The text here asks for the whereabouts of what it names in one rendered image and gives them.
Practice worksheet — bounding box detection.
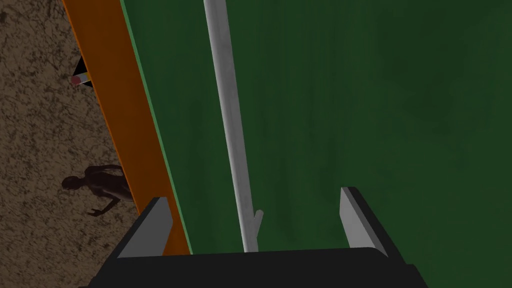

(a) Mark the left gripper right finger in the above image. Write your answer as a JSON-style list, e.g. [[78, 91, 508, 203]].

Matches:
[[339, 186, 405, 265]]

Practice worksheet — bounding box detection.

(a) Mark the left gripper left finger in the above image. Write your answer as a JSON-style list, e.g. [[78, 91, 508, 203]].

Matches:
[[116, 196, 174, 259]]

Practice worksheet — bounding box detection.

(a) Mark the dark human figurine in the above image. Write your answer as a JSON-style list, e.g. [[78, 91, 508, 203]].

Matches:
[[61, 164, 135, 218]]

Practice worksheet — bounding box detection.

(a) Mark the green cupboard door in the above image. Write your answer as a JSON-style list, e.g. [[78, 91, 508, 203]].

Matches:
[[119, 0, 512, 288]]

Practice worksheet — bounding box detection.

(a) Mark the orange cupboard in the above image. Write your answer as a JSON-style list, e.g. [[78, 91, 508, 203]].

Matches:
[[61, 0, 192, 257]]

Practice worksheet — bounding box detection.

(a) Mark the pencil with red eraser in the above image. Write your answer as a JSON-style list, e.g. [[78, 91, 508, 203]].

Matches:
[[71, 71, 91, 87]]

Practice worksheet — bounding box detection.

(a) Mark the grey bar handle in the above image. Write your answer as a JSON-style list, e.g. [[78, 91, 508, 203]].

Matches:
[[203, 0, 265, 254]]

